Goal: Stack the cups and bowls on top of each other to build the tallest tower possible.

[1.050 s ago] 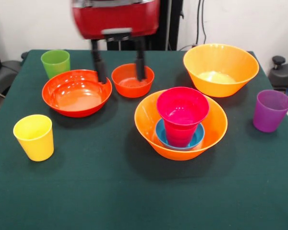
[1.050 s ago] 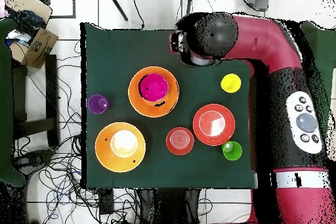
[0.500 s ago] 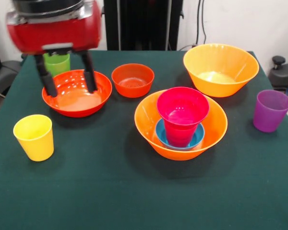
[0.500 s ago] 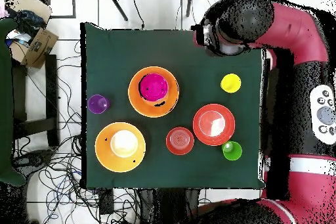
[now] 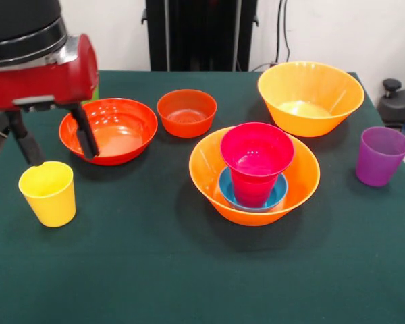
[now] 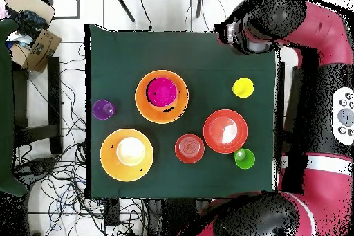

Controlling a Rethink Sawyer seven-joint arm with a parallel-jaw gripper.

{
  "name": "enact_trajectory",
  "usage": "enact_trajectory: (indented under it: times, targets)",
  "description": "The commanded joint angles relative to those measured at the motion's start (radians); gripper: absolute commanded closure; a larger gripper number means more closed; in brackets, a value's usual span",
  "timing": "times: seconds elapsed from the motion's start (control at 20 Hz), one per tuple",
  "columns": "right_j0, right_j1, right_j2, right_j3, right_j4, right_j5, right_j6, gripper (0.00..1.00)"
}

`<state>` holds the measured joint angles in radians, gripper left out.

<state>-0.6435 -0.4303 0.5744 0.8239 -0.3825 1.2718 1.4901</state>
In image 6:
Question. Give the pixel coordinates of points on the pink plastic bowl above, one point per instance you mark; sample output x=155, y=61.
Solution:
x=161, y=92

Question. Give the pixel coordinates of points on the green covered table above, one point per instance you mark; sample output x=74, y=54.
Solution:
x=5, y=108

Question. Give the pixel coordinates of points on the dark green tablecloth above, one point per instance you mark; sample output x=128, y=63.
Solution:
x=179, y=50

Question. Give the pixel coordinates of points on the green plastic cup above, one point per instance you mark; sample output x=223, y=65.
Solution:
x=244, y=160

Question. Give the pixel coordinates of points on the purple plastic cup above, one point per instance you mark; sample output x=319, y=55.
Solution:
x=103, y=109

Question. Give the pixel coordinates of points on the open cardboard box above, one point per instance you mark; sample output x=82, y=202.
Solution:
x=41, y=50

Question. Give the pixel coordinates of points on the black bench frame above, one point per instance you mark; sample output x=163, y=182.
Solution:
x=54, y=94

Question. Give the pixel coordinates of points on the small red bowl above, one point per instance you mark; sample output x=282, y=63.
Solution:
x=189, y=148

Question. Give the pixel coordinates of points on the dark blue bag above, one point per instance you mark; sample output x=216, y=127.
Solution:
x=31, y=22

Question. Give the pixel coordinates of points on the yellow plastic cup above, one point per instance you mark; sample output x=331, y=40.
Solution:
x=243, y=87

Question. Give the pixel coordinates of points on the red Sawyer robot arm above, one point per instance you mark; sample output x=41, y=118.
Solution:
x=326, y=34

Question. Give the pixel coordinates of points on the large orange bowl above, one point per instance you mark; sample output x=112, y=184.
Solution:
x=141, y=103
x=110, y=161

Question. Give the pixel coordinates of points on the wide red bowl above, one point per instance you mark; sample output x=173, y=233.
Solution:
x=225, y=130

